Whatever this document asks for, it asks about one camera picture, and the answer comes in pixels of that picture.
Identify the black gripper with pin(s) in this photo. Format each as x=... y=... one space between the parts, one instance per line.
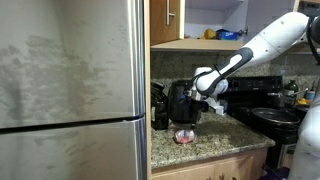
x=194 y=110

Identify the pink silver drink can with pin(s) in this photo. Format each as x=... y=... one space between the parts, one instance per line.
x=184 y=136

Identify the wooden cabinet door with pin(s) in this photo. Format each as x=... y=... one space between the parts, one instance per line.
x=266 y=13
x=160 y=20

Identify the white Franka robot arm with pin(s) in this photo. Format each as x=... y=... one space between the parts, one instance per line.
x=273 y=40

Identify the blue white salt box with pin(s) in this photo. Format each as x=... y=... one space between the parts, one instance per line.
x=221 y=108

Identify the wooden base cabinet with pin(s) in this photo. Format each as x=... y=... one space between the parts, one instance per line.
x=206 y=166

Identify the green glass bottle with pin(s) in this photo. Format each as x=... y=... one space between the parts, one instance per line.
x=291 y=87

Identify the metal cabinet hinge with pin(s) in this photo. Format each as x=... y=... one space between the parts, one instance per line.
x=243 y=32

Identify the black air fryer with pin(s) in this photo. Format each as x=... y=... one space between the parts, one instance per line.
x=176 y=100

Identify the black kitchen stove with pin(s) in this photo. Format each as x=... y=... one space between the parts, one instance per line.
x=253 y=85

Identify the black frying pan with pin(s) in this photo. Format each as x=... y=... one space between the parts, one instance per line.
x=275 y=116

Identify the yellow bag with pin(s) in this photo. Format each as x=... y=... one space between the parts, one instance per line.
x=209 y=34

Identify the blue Ziploc box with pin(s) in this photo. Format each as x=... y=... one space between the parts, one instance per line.
x=227 y=35

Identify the small yellow object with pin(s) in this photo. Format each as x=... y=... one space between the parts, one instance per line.
x=301 y=101

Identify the blue cup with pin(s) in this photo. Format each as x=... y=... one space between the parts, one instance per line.
x=310 y=95

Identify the stainless steel refrigerator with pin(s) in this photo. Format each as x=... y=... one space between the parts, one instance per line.
x=66 y=83

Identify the wooden wall cabinet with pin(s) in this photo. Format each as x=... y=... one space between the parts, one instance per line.
x=200 y=45

